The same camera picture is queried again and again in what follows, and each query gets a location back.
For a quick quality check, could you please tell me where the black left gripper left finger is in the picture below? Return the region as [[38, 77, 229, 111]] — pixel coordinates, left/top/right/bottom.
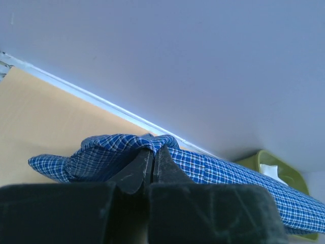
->
[[1, 149, 153, 243]]

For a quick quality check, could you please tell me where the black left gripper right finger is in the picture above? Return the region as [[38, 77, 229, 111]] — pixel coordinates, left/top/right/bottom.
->
[[148, 146, 288, 243]]

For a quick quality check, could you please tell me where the blue plaid long sleeve shirt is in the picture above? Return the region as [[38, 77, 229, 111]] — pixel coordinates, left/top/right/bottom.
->
[[28, 134, 324, 234]]

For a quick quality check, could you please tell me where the white cloth in bin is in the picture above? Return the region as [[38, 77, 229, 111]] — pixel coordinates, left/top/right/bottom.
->
[[260, 164, 286, 185]]

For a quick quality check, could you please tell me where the green plastic bin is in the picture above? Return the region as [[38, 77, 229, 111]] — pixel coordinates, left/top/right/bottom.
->
[[236, 150, 324, 241]]

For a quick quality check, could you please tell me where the aluminium table frame rail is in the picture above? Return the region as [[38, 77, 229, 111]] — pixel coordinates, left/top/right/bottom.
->
[[0, 51, 15, 80]]

